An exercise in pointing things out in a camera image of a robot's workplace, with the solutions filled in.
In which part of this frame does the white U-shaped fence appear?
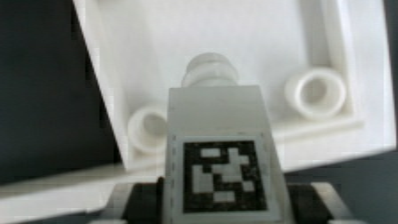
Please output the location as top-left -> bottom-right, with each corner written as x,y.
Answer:
0,164 -> 165,224

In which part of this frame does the white square tabletop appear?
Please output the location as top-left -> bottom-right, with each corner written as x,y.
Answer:
71,0 -> 396,171

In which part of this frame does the white leg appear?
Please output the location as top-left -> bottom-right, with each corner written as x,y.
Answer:
162,53 -> 295,224

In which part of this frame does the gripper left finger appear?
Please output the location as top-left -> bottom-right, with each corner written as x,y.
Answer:
126,177 -> 165,224

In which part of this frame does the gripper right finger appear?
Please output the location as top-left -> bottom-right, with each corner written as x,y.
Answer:
288,183 -> 332,224

